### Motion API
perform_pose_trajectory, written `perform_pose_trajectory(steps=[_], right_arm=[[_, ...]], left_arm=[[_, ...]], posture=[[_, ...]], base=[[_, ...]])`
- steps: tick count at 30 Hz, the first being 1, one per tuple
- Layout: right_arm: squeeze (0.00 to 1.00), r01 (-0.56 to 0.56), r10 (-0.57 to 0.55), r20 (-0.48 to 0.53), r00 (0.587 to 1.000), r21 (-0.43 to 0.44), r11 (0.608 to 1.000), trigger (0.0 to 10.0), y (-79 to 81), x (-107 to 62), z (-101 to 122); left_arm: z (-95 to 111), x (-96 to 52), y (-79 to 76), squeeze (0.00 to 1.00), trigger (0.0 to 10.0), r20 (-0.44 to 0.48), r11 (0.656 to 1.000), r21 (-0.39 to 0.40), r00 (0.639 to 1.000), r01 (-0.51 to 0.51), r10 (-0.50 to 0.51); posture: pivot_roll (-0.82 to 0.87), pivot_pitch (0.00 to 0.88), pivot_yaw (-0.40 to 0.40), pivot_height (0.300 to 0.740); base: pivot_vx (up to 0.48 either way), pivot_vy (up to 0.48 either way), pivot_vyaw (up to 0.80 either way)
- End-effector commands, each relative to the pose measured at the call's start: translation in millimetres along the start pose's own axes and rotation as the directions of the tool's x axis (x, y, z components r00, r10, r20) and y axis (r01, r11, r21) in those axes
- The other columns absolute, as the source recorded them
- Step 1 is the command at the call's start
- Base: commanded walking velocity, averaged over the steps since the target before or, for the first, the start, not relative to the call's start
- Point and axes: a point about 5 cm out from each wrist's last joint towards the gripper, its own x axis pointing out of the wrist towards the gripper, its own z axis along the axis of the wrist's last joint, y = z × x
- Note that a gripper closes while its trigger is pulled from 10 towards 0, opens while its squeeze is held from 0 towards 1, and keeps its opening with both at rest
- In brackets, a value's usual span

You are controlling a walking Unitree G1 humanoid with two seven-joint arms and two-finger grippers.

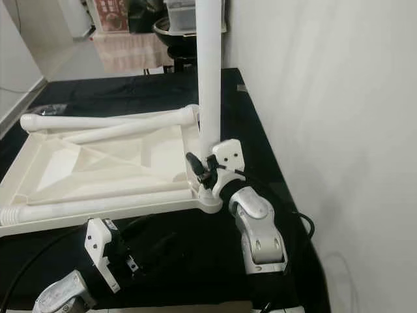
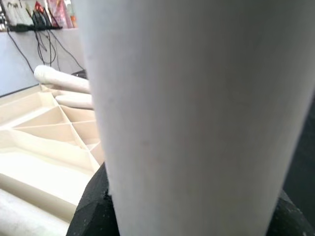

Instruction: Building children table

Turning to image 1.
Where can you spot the black bag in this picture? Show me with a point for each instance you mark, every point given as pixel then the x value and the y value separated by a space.
pixel 143 13

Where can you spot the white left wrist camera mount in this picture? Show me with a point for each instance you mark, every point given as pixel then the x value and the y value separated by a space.
pixel 98 244

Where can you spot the clear plastic bag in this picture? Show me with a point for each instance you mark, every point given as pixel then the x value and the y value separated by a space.
pixel 52 109

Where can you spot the white plastic table top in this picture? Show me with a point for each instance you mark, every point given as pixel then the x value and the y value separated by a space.
pixel 104 156

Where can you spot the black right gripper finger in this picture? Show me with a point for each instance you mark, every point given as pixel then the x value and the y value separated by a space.
pixel 195 165

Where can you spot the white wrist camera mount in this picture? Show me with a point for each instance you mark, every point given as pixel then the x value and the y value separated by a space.
pixel 98 244
pixel 228 156

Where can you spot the black table cloth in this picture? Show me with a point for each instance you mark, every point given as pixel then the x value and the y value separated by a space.
pixel 104 91

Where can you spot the beige cloth covered table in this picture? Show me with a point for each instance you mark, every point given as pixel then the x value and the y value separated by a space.
pixel 124 52

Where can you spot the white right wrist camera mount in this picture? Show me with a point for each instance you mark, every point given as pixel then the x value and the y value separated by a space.
pixel 228 156

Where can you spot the white cabinet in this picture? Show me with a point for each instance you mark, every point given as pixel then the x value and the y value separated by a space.
pixel 75 16

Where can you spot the red brown cardboard box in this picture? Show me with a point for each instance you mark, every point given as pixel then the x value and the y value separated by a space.
pixel 111 13

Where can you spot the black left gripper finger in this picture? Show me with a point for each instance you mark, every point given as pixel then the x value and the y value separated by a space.
pixel 164 246
pixel 143 222

